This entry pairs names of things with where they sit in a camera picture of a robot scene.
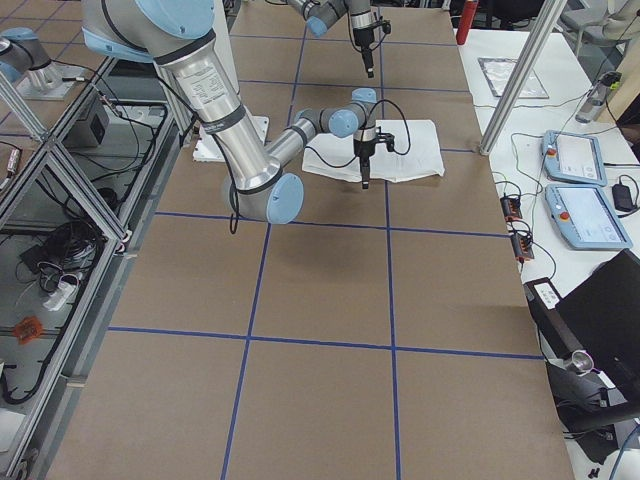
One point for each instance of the far blue teach pendant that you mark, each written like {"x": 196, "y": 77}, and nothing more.
{"x": 573, "y": 158}

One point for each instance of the white long-sleeve printed shirt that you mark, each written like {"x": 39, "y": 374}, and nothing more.
{"x": 417, "y": 154}

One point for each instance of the black power adapter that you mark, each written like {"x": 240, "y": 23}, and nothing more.
{"x": 622, "y": 198}

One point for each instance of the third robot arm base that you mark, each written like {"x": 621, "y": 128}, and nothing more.
{"x": 26, "y": 64}

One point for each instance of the near blue teach pendant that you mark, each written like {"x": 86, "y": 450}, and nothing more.
{"x": 585, "y": 218}

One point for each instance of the grey control box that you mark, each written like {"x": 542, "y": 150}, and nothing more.
{"x": 90, "y": 127}

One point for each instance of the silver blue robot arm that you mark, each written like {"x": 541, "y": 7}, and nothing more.
{"x": 179, "y": 36}
{"x": 321, "y": 16}

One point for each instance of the clear water bottle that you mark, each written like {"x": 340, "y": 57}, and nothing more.
{"x": 596, "y": 98}

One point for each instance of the aluminium frame post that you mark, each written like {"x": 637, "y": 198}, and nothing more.
{"x": 536, "y": 40}

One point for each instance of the orange tool under table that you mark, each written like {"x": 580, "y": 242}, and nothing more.
{"x": 28, "y": 329}

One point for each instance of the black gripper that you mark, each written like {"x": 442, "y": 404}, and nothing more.
{"x": 363, "y": 149}
{"x": 361, "y": 38}

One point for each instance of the orange black connector box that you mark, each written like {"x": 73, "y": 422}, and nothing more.
{"x": 511, "y": 208}

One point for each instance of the red cylinder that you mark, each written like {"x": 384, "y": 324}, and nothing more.
{"x": 466, "y": 21}

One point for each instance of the blue teach pendant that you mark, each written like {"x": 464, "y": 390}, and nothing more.
{"x": 573, "y": 158}
{"x": 585, "y": 218}

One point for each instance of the white power strip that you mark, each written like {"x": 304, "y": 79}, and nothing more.
{"x": 66, "y": 288}

